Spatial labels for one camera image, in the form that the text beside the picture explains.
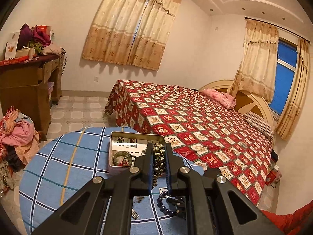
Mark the cream wooden headboard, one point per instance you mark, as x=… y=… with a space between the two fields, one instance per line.
x=245 y=101

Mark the beige side window curtain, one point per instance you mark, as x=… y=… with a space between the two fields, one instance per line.
x=257 y=71

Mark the pile of clothes on desk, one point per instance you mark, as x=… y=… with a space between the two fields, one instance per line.
x=38 y=39

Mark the white product box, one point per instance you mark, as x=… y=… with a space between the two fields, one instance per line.
x=11 y=46

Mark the white printed paper card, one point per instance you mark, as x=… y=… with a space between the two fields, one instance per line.
x=132 y=146

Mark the clothes heap on floor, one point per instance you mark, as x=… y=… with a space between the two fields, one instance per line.
x=19 y=144

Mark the striped grey pillow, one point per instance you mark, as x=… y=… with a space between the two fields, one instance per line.
x=260 y=124

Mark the pink pillow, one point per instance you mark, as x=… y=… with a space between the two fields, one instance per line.
x=224 y=99

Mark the beige patterned window curtain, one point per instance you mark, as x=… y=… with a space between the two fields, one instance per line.
x=131 y=32

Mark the silver wrist watch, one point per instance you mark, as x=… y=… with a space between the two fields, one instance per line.
x=138 y=199

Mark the red flat box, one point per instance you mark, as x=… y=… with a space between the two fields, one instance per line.
x=14 y=60

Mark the red patchwork bed quilt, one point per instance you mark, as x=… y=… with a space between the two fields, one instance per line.
x=198 y=128

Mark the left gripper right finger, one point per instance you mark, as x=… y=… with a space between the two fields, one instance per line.
x=214 y=206

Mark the red item beside bed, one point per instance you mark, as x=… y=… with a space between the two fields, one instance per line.
x=273 y=176

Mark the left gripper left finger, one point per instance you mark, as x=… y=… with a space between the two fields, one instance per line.
x=103 y=206

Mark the pink metal tin box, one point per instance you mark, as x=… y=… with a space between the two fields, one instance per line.
x=157 y=141

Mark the blue plaid table cloth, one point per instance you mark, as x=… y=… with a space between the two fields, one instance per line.
x=66 y=164

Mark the brown wooden desk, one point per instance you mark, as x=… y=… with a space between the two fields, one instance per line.
x=31 y=87

